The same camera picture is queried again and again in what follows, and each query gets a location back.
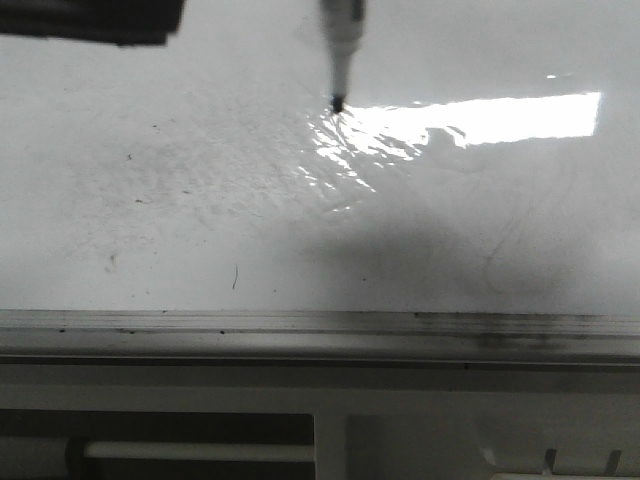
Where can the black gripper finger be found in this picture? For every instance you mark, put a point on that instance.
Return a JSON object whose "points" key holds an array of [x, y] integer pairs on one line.
{"points": [[122, 23]]}

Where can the white whiteboard marker pen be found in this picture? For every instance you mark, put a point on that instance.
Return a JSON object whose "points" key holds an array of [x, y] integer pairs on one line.
{"points": [[342, 24]]}

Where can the white whiteboard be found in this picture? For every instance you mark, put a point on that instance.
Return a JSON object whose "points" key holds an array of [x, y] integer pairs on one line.
{"points": [[487, 160]]}

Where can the white horizontal rod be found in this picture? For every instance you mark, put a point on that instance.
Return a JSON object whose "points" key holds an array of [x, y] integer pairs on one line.
{"points": [[168, 451]]}

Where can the aluminium whiteboard frame rail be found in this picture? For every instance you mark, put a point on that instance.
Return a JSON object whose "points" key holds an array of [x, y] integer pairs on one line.
{"points": [[558, 339]]}

